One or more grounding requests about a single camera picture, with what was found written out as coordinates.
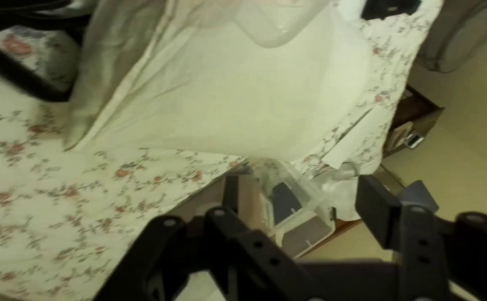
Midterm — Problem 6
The clear plastic storage box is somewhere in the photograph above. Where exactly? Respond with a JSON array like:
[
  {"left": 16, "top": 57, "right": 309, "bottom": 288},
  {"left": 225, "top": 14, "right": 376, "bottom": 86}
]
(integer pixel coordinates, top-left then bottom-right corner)
[{"left": 260, "top": 178, "right": 339, "bottom": 261}]

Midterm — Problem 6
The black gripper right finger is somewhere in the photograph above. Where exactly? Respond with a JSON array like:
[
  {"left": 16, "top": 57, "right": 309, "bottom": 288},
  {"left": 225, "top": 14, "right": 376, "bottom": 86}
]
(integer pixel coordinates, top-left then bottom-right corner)
[{"left": 354, "top": 173, "right": 487, "bottom": 301}]

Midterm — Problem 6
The dark wooden nightstand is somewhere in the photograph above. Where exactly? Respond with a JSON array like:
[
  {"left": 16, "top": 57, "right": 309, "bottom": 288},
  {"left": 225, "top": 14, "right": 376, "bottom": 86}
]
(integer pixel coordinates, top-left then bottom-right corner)
[{"left": 383, "top": 84, "right": 446, "bottom": 159}]

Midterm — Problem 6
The grey lamp shade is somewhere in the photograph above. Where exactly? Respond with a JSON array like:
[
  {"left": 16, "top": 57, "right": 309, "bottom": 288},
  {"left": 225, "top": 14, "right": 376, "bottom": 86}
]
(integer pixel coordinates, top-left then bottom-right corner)
[{"left": 418, "top": 0, "right": 487, "bottom": 76}]

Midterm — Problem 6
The large white pillow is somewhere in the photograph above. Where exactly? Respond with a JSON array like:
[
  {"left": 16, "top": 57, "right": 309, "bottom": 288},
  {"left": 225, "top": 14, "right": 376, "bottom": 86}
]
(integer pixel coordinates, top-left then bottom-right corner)
[{"left": 61, "top": 0, "right": 379, "bottom": 164}]

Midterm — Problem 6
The clear plastic box lid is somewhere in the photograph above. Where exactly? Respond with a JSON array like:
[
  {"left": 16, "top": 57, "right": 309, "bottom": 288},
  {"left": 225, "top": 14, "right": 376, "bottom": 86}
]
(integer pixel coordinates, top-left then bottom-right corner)
[{"left": 245, "top": 157, "right": 362, "bottom": 224}]

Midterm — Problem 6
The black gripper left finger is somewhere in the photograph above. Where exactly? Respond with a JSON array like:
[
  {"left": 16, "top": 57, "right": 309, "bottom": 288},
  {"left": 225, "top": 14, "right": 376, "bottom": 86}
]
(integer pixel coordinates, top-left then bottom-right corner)
[{"left": 93, "top": 206, "right": 322, "bottom": 301}]

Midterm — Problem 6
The bed with floral sheet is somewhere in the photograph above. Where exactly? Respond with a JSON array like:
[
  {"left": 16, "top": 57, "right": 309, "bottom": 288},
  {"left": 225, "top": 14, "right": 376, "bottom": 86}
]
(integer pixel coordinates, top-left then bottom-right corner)
[{"left": 0, "top": 0, "right": 446, "bottom": 301}]

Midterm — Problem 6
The dark grey box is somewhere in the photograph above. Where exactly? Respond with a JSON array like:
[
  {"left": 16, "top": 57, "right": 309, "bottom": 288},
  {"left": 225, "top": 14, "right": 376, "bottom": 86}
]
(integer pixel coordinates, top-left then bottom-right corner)
[{"left": 357, "top": 0, "right": 423, "bottom": 22}]

